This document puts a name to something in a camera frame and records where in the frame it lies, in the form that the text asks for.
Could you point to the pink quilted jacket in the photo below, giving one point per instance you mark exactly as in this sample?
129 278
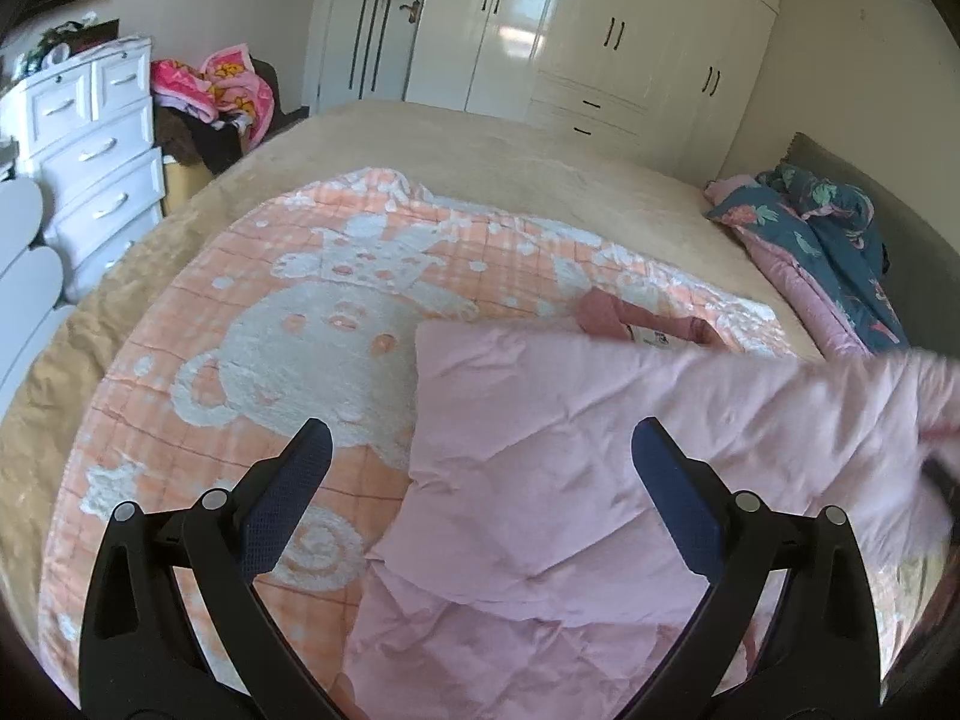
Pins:
562 465

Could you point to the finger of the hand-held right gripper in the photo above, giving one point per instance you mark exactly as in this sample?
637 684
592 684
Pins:
942 477

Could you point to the white door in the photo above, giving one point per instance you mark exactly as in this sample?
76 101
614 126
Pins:
334 52

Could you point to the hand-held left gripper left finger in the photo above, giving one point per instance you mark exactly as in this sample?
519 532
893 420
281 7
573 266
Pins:
289 496

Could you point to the tan box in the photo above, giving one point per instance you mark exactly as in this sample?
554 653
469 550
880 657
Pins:
186 184

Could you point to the pink floral towel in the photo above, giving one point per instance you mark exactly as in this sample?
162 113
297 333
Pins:
232 82

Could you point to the white glossy wardrobe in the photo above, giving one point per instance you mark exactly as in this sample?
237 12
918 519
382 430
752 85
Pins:
600 15

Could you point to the bed with tan sheet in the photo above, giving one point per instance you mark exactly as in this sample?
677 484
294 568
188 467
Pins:
487 157

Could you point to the clutter on drawer chest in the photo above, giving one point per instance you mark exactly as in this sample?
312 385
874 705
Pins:
71 41

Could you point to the dark chair with clothes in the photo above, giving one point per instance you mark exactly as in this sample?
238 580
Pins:
210 144

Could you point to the orange printed blanket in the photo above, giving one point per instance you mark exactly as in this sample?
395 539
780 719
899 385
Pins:
247 360

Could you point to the white drawer chest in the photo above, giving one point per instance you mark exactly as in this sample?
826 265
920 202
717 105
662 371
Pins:
97 157

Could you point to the white curved board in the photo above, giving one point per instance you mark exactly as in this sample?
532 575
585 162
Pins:
22 277

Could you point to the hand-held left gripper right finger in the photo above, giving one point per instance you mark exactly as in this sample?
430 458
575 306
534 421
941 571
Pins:
676 504

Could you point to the blue and pink floral quilt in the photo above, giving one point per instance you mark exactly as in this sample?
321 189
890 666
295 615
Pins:
825 240

